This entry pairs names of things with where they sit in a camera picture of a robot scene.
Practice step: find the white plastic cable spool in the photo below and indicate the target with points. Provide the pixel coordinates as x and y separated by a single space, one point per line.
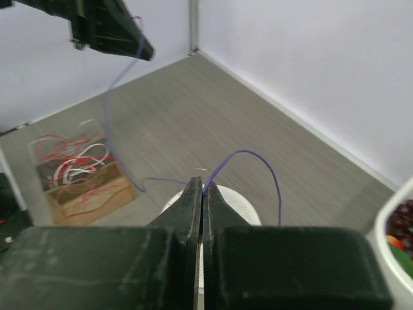
240 205

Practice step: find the white plastic basket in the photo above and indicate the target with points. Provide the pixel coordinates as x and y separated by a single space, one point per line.
395 263

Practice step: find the red grapes front row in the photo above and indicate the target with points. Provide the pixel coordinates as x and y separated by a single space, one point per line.
399 227

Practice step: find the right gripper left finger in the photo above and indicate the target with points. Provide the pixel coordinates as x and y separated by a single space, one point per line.
150 267

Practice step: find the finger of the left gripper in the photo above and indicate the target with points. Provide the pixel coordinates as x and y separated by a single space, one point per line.
105 26

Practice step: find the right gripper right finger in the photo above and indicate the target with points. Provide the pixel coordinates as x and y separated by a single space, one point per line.
268 267

